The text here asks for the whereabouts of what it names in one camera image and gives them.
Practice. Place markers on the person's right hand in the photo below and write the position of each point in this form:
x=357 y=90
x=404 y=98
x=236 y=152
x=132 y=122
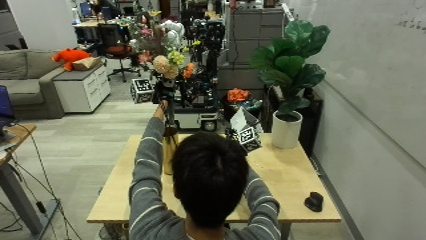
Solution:
x=232 y=134

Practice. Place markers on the person's left hand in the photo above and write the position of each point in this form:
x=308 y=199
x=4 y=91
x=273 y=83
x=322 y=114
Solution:
x=163 y=90

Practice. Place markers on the white paper sheet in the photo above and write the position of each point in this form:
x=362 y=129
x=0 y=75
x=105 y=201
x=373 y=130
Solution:
x=243 y=119

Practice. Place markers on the orange artificial flower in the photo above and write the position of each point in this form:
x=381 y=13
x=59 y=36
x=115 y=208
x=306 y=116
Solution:
x=189 y=70

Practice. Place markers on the peach artificial flower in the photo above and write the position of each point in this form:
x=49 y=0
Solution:
x=163 y=65

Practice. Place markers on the yellow-green artificial flower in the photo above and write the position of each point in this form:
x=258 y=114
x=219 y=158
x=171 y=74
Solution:
x=176 y=57

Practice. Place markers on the white marker cube on right glove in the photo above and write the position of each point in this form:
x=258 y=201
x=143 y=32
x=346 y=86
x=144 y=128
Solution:
x=249 y=138

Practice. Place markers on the white marker cube on glove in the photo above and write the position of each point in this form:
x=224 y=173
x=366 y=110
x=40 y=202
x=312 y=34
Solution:
x=141 y=90
x=249 y=138

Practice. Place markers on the white marker cube on left glove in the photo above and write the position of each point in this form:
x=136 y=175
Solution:
x=141 y=90

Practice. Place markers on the black bin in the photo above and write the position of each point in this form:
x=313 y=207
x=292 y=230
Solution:
x=240 y=111

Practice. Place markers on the black mobile robot white base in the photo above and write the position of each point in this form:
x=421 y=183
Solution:
x=201 y=93

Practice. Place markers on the bunch of orange flowers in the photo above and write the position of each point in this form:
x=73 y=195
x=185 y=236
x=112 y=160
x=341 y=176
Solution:
x=237 y=95

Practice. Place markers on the pink artificial flower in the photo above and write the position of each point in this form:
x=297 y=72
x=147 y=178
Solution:
x=144 y=57

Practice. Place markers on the white cylindrical plant pot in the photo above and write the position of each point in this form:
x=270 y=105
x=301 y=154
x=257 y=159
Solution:
x=286 y=130

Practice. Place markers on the the person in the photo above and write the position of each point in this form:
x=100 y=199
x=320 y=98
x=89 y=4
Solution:
x=208 y=186

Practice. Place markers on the white drawer cabinet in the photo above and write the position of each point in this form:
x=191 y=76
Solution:
x=84 y=88

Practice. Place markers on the black side cabinet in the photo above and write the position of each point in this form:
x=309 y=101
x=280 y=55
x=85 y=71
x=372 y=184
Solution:
x=313 y=116

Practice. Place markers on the white artificial flowers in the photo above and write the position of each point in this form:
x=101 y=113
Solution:
x=173 y=30

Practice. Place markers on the black office chair red seat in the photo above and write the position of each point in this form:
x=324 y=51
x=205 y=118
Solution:
x=116 y=43

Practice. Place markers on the brown paper bag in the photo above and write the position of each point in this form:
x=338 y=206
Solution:
x=87 y=63

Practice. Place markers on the orange plush toy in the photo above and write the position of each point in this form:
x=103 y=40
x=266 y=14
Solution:
x=69 y=56

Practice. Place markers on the green broad-leaf plant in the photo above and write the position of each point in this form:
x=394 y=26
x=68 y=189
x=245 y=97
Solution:
x=290 y=63

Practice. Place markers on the grey filing cabinets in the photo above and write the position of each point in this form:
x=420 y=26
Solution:
x=257 y=40

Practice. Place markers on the small black device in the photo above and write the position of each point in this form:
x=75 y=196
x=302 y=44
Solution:
x=314 y=201

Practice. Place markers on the computer monitor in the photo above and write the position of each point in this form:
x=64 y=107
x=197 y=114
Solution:
x=85 y=10

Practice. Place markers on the grey sofa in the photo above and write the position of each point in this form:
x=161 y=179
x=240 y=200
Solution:
x=24 y=83

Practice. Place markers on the blue laptop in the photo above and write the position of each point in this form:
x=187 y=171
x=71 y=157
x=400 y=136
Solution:
x=6 y=105

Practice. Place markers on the whiteboard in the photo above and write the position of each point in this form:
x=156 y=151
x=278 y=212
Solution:
x=377 y=73

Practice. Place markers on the wooden side desk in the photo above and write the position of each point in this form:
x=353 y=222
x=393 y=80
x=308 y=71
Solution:
x=15 y=166

